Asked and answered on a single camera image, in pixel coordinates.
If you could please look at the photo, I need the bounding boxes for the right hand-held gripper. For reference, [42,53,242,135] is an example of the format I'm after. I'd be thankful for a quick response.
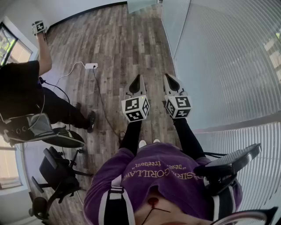
[163,73,192,119]

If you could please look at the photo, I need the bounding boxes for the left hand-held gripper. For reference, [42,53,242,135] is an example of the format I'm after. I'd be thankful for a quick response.
[121,74,150,123]

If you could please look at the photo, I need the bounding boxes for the person's left forearm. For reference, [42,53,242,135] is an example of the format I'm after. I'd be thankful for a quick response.
[119,120,143,157]

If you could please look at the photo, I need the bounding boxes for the person's right forearm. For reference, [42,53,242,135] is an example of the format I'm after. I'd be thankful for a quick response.
[172,117,206,160]

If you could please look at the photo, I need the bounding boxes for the glass partition with blinds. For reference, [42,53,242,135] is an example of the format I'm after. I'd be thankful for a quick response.
[161,0,281,213]

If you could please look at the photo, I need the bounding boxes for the person's purple shirt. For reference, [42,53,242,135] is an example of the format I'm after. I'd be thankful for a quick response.
[83,142,243,225]

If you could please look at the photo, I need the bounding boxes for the black chest-mounted device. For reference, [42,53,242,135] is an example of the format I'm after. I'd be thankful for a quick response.
[194,143,262,196]

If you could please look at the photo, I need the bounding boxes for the black office chair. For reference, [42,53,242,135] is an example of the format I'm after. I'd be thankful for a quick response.
[28,146,93,221]

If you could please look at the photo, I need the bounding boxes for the dark-framed window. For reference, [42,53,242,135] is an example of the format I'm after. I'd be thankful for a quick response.
[0,22,34,67]

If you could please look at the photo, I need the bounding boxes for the window with beige blind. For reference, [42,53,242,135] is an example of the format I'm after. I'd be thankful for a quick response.
[0,136,24,192]

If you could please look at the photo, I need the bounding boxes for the black power cable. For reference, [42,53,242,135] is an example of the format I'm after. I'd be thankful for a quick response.
[92,66,126,138]

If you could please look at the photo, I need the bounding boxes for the white power cable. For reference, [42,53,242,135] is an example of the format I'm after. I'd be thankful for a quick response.
[53,61,86,87]

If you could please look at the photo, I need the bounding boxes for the black device cables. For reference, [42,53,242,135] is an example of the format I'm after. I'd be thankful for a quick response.
[203,151,229,158]

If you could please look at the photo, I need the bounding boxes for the red pendant necklace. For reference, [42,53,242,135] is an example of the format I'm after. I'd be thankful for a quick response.
[140,197,171,225]

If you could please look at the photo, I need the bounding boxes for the black and white harness strap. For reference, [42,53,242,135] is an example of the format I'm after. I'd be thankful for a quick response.
[210,184,237,222]
[98,175,136,225]

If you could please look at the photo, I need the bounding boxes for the head-worn camera mount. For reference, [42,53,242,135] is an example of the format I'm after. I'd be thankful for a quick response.
[209,206,279,225]

